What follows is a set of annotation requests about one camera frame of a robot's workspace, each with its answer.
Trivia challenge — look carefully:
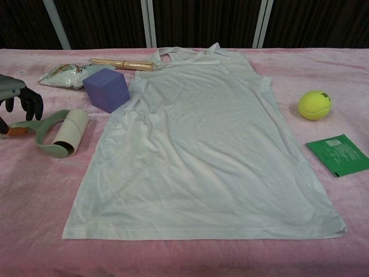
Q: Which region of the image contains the left black grey robot hand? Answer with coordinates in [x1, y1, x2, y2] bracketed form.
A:
[0, 74, 44, 140]

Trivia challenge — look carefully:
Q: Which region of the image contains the white printed snack bag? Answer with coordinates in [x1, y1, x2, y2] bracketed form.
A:
[37, 62, 102, 89]

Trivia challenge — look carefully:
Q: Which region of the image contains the purple foam cube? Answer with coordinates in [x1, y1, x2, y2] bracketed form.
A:
[82, 68, 131, 114]

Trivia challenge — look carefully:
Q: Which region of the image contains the bundle of wooden sticks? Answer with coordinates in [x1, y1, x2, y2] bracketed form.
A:
[89, 57, 156, 72]

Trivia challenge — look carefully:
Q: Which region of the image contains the pink fleece table cloth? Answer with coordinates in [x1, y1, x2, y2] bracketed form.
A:
[0, 47, 369, 277]

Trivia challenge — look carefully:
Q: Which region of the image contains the white tank top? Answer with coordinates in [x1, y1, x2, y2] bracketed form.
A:
[61, 42, 348, 241]

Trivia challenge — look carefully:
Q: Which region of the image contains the yellow tennis ball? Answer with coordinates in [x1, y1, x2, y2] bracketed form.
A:
[298, 90, 333, 120]

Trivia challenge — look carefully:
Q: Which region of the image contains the green foil sachet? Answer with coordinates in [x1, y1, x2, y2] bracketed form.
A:
[305, 133, 369, 178]

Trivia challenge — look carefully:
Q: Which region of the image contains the white frame post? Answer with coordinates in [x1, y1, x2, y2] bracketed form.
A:
[141, 0, 158, 48]
[253, 0, 273, 48]
[43, 0, 71, 50]

